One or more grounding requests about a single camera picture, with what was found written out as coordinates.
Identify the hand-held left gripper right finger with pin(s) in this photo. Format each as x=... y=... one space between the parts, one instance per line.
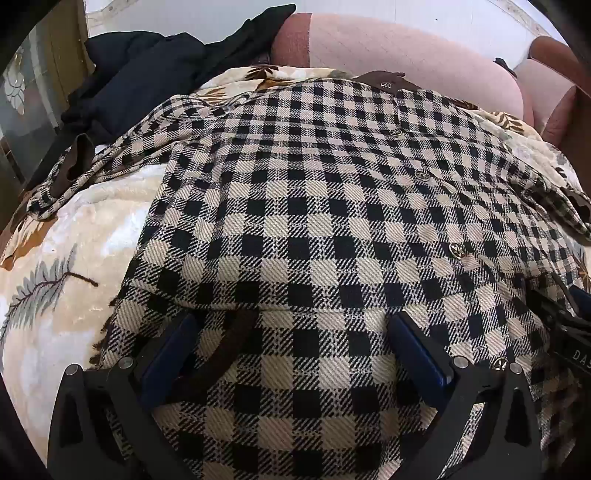
x=421 y=357

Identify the leaf print beige blanket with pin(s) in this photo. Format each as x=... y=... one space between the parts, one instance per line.
x=69 y=258

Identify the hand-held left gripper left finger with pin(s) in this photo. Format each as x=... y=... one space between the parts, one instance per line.
x=168 y=355

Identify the wooden glass door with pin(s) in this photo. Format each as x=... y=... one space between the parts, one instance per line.
x=27 y=92

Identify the black beige checked coat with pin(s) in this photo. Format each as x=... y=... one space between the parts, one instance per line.
x=300 y=207

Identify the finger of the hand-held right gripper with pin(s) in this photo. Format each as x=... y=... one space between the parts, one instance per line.
x=578 y=297

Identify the black garment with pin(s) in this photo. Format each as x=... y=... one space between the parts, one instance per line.
x=138 y=74

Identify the pink brown sofa armrest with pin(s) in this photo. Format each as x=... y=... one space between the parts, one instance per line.
x=554 y=97

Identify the pink sofa backrest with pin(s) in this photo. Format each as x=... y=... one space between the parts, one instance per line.
x=415 y=50

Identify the small black clip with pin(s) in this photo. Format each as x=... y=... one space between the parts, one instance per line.
x=504 y=65

